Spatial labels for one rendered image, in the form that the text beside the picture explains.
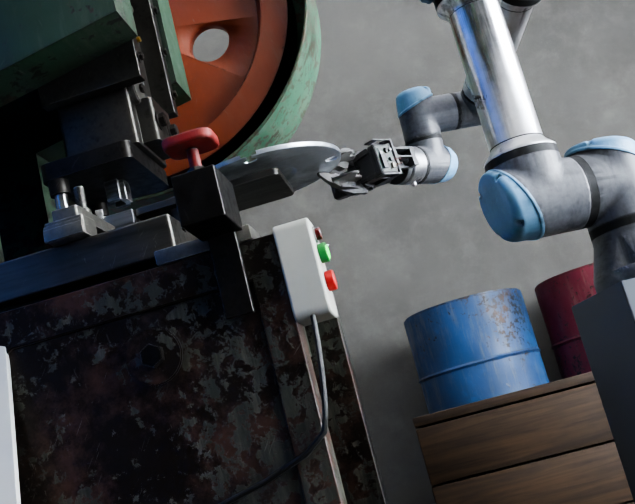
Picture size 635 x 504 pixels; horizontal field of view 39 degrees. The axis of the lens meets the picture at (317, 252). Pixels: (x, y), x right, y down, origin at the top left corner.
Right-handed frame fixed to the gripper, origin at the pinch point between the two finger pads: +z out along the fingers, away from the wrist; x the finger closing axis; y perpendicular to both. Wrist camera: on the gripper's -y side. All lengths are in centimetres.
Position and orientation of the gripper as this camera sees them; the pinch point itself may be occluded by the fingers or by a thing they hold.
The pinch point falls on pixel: (319, 173)
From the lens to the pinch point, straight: 160.6
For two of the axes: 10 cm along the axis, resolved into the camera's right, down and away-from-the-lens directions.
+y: 6.5, -3.4, -6.8
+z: -7.0, 0.9, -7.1
